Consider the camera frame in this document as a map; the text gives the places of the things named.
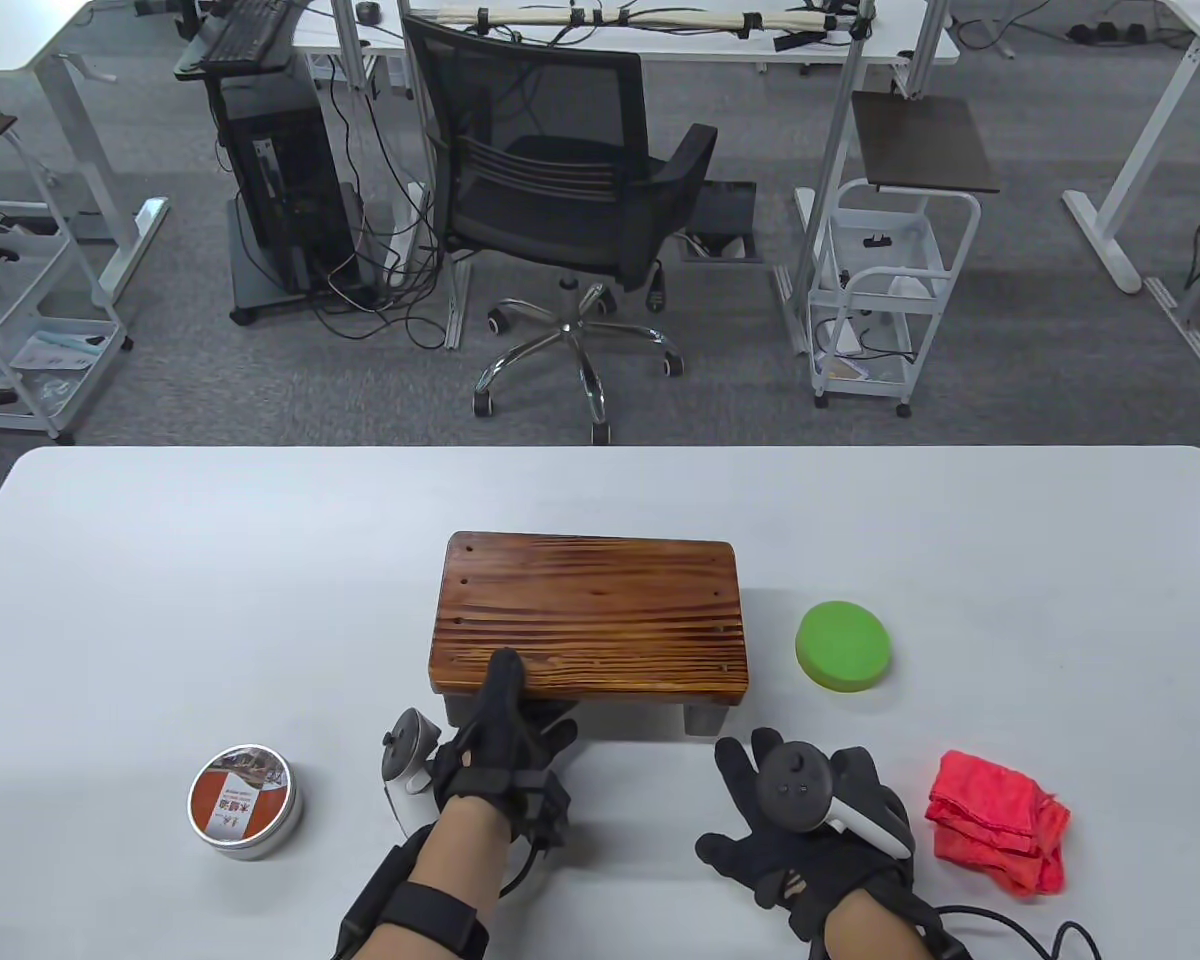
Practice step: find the beige rod bundle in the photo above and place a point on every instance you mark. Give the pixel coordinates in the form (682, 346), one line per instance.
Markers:
(660, 18)

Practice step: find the black floor socket box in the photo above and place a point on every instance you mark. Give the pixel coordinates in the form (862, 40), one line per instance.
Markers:
(725, 210)

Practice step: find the black computer tower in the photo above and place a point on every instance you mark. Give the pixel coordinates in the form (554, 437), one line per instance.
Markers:
(290, 190)

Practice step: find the brown wooden stool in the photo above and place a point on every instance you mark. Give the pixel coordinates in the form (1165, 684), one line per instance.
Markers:
(600, 610)

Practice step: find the white desk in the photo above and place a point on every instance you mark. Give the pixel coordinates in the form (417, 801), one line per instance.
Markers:
(20, 30)
(660, 45)
(1155, 135)

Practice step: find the red cloth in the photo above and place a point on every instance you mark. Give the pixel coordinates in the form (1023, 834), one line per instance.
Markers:
(995, 820)

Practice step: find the grey computer stand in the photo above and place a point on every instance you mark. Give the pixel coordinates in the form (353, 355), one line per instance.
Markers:
(255, 280)

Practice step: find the person's left hand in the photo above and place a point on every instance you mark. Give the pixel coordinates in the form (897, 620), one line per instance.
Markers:
(500, 740)

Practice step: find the black mesh office chair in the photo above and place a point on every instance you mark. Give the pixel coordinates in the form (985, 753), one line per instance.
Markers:
(560, 200)

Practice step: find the black keyboard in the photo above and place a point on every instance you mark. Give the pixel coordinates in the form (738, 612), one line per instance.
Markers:
(245, 30)

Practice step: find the black and white controller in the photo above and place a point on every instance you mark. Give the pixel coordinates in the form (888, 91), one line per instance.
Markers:
(795, 785)
(405, 750)

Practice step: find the aluminium frame post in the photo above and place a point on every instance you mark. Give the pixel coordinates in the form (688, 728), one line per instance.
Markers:
(830, 150)
(452, 300)

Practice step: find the white rolling cart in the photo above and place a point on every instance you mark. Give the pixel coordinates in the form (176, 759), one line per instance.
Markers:
(885, 378)
(50, 350)

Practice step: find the aluminium floor rail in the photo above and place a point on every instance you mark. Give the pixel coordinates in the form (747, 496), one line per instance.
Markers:
(1185, 325)

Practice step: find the black power strip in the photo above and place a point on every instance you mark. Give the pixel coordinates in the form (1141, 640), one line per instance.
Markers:
(1105, 32)

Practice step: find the person's right hand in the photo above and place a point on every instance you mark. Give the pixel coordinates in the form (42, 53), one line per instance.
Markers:
(760, 860)

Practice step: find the round metal wood wax tin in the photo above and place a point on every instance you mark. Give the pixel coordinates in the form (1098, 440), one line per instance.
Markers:
(245, 800)

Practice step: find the black computer mouse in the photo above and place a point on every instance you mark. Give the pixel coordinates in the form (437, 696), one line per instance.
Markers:
(367, 12)

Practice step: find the person's left forearm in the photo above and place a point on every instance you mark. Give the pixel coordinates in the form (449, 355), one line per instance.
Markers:
(450, 850)

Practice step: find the white power strip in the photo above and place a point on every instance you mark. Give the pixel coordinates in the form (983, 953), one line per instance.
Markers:
(400, 245)

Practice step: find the green round sponge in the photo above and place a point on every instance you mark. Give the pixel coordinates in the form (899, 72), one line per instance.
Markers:
(842, 645)

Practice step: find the person's right forearm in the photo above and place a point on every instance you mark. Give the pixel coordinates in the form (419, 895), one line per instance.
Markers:
(865, 935)

